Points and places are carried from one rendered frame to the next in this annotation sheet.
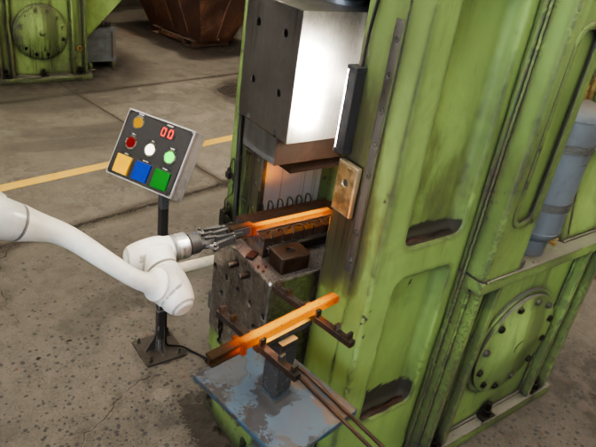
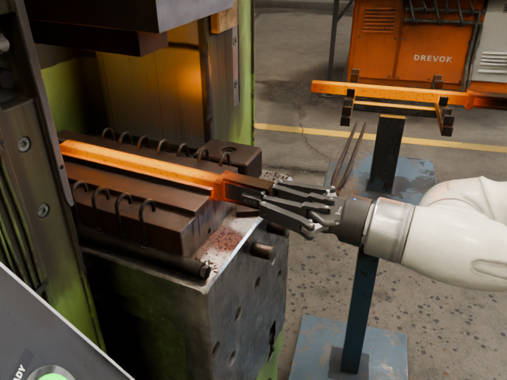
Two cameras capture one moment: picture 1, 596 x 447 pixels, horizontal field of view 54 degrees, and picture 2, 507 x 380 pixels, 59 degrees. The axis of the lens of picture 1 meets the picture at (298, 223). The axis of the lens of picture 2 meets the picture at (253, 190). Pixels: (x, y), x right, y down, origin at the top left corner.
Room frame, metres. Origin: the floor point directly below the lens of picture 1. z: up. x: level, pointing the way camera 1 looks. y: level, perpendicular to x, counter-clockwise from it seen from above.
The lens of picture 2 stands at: (2.05, 0.77, 1.39)
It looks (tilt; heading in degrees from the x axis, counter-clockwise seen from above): 31 degrees down; 243
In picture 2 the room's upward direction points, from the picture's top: straight up
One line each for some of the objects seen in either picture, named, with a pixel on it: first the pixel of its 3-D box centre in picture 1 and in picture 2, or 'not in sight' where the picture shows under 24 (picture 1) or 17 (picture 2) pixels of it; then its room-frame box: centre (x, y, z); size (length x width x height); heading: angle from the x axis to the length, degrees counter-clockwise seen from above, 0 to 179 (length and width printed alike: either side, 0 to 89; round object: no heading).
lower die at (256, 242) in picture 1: (295, 223); (113, 185); (1.96, 0.01, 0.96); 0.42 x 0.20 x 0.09; 129
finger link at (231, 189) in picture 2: not in sight; (244, 194); (1.78, 0.20, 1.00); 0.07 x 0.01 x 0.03; 130
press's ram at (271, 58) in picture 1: (328, 67); not in sight; (1.92, -0.02, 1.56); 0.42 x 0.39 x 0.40; 129
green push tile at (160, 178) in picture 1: (160, 180); not in sight; (2.05, 0.55, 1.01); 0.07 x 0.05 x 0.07; 64
